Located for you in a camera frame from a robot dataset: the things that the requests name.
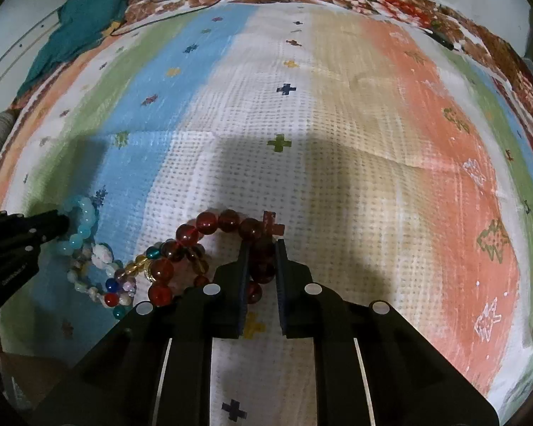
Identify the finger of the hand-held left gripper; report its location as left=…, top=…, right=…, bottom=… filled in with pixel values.
left=0, top=211, right=70, bottom=259

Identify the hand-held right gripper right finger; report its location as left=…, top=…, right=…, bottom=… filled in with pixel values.
left=275, top=239, right=504, bottom=426

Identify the brown and yellow bead bracelet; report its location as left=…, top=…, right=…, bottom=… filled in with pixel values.
left=123, top=240, right=211, bottom=285

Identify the multicolour bead bracelet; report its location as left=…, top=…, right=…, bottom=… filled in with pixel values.
left=69, top=242, right=138, bottom=320

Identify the light blue bead bracelet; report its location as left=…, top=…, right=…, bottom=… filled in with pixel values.
left=55, top=195, right=101, bottom=256

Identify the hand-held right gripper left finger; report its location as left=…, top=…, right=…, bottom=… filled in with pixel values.
left=32, top=240, right=252, bottom=426

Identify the teal cloth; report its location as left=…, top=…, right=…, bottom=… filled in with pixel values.
left=15, top=0, right=135, bottom=99

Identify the small black object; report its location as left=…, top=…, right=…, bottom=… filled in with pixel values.
left=432, top=31, right=456, bottom=52

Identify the red bead bracelet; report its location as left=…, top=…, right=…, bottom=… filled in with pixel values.
left=147, top=208, right=279, bottom=310

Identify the striped pastel blanket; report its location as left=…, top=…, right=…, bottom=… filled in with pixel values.
left=0, top=0, right=533, bottom=426

